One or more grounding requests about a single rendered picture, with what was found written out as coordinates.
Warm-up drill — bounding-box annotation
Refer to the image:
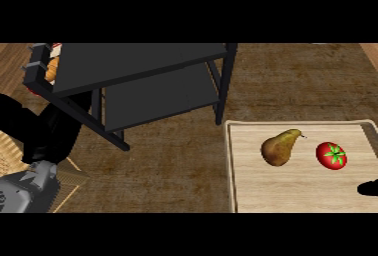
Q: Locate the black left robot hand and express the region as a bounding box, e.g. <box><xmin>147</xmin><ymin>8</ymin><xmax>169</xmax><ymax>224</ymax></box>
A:
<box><xmin>0</xmin><ymin>90</ymin><xmax>93</xmax><ymax>166</ymax></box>

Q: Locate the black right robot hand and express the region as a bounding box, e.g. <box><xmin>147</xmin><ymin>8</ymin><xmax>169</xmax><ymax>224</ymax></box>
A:
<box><xmin>356</xmin><ymin>178</ymin><xmax>378</xmax><ymax>197</ymax></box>

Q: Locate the red tomato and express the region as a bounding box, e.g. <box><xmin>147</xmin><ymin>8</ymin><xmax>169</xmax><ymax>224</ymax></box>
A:
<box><xmin>315</xmin><ymin>141</ymin><xmax>349</xmax><ymax>171</ymax></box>

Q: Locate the pale wooden tray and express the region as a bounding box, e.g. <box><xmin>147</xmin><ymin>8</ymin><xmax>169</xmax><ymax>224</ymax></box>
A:
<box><xmin>223</xmin><ymin>119</ymin><xmax>378</xmax><ymax>214</ymax></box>

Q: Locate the black tiered shelf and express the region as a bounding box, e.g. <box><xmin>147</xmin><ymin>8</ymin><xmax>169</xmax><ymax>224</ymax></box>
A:
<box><xmin>21</xmin><ymin>42</ymin><xmax>240</xmax><ymax>152</ymax></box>

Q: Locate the brown green pear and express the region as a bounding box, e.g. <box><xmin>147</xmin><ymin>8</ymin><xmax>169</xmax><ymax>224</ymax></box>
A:
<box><xmin>260</xmin><ymin>128</ymin><xmax>309</xmax><ymax>168</ymax></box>

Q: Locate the red white object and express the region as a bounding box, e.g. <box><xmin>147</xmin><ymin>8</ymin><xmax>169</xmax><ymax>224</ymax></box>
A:
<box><xmin>51</xmin><ymin>42</ymin><xmax>64</xmax><ymax>57</ymax></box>

